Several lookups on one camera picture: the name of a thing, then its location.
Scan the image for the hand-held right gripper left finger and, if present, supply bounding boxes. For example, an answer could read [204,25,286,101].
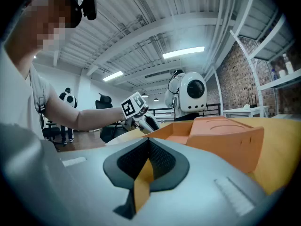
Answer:
[0,123,151,226]

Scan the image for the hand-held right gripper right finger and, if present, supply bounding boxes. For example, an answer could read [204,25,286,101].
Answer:
[128,137,284,226]

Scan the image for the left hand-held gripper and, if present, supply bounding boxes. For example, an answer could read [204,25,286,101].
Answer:
[120,91,161,133]

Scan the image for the orange cardboard box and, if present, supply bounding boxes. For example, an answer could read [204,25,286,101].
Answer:
[133,116,265,213]

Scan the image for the person's left forearm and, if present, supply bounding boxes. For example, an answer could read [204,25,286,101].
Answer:
[68,106,127,131]

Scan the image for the black office chair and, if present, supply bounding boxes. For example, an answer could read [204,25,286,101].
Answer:
[40,113,62,150]
[95,93,129,144]

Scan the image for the white dome backpack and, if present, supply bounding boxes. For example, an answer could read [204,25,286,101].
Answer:
[65,92,76,105]
[178,71,208,113]

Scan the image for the long ceiling light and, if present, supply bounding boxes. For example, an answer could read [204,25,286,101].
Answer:
[162,46,206,60]
[102,71,124,82]

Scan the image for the black metal railing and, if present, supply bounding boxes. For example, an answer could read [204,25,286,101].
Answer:
[147,103,222,122]

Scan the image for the white table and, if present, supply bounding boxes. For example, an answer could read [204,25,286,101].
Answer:
[222,105,270,118]

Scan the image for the black router with antennas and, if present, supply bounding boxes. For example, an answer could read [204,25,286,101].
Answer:
[246,94,258,109]

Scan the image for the person's white shirt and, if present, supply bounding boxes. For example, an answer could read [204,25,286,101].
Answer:
[0,42,52,142]

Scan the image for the white metal shelf rack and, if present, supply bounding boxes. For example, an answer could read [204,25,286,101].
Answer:
[229,0,301,118]

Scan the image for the white plastic bottle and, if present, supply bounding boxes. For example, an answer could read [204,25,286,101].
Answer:
[281,53,295,75]

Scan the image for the grey shoulder strap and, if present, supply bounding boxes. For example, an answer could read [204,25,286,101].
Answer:
[28,65,51,114]

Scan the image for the black head-mounted camera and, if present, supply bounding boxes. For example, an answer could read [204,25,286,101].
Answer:
[68,0,98,21]

